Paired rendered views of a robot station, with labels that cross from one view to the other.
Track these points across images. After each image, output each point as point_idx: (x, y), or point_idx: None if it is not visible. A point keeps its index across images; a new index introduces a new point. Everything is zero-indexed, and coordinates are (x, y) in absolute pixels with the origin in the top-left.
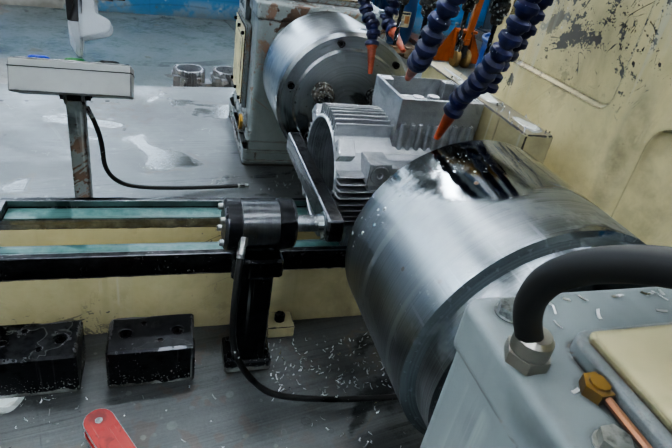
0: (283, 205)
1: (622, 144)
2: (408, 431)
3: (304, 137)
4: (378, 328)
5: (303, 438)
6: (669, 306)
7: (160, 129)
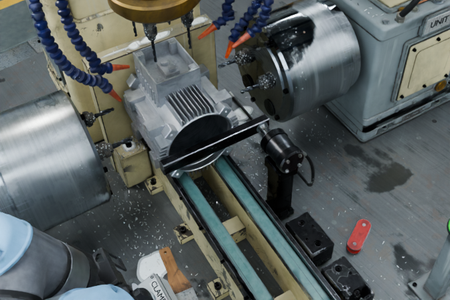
0: (278, 132)
1: None
2: None
3: (109, 185)
4: (333, 90)
5: (311, 172)
6: None
7: None
